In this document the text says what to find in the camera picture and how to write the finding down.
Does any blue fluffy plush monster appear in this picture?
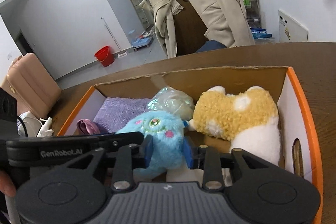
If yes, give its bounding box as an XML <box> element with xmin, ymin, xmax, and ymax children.
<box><xmin>117</xmin><ymin>110</ymin><xmax>189</xmax><ymax>181</ymax></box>

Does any purple woven cloth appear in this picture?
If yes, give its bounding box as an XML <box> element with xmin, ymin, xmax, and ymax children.
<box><xmin>93</xmin><ymin>97</ymin><xmax>150</xmax><ymax>133</ymax></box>

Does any person's left hand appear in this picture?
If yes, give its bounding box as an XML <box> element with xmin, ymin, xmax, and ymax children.
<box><xmin>0</xmin><ymin>171</ymin><xmax>17</xmax><ymax>197</ymax></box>

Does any pink purple fabric pouch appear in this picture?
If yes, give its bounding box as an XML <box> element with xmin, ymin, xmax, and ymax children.
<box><xmin>76</xmin><ymin>119</ymin><xmax>100</xmax><ymax>135</ymax></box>

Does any yellow white plush dog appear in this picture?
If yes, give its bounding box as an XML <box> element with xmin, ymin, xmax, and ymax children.
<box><xmin>189</xmin><ymin>86</ymin><xmax>281</xmax><ymax>165</ymax></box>

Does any pink suitcase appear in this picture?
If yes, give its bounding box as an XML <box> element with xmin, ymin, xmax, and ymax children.
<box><xmin>1</xmin><ymin>53</ymin><xmax>61</xmax><ymax>119</ymax></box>

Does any red orange cardboard box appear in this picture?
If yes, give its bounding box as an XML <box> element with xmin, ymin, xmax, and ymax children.
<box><xmin>59</xmin><ymin>67</ymin><xmax>323</xmax><ymax>223</ymax></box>

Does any white mop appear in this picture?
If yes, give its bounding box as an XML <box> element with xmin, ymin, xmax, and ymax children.
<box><xmin>101</xmin><ymin>16</ymin><xmax>127</xmax><ymax>59</ymax></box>

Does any red bucket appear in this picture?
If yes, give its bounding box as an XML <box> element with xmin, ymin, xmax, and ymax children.
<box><xmin>94</xmin><ymin>46</ymin><xmax>114</xmax><ymax>67</ymax></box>

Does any brown wooden chair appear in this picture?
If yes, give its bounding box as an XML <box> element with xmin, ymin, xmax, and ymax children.
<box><xmin>173</xmin><ymin>0</ymin><xmax>207</xmax><ymax>56</ymax></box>

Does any white leaning board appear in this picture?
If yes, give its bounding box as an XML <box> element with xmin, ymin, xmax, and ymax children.
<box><xmin>278</xmin><ymin>9</ymin><xmax>309</xmax><ymax>43</ymax></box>

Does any beige coat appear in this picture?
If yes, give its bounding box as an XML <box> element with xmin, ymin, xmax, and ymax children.
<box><xmin>149</xmin><ymin>0</ymin><xmax>255</xmax><ymax>58</ymax></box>

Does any metal storage rack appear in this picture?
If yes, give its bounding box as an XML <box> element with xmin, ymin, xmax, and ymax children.
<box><xmin>243</xmin><ymin>0</ymin><xmax>261</xmax><ymax>28</ymax></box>

